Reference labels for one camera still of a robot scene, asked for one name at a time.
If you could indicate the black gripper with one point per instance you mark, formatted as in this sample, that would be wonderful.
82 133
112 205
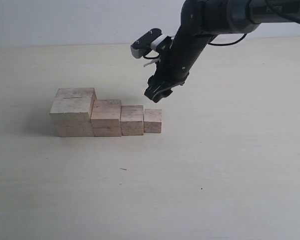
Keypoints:
177 56

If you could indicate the smallest wooden cube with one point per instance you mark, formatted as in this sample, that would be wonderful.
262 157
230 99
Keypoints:
152 121

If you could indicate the third largest wooden cube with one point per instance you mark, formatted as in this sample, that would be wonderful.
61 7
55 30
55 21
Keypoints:
132 120

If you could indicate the second largest wooden cube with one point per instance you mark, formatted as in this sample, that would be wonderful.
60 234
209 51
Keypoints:
105 118

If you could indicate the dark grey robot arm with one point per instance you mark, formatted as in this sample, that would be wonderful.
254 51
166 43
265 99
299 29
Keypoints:
201 22

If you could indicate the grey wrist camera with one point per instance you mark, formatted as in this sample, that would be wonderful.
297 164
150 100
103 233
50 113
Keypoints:
147 45

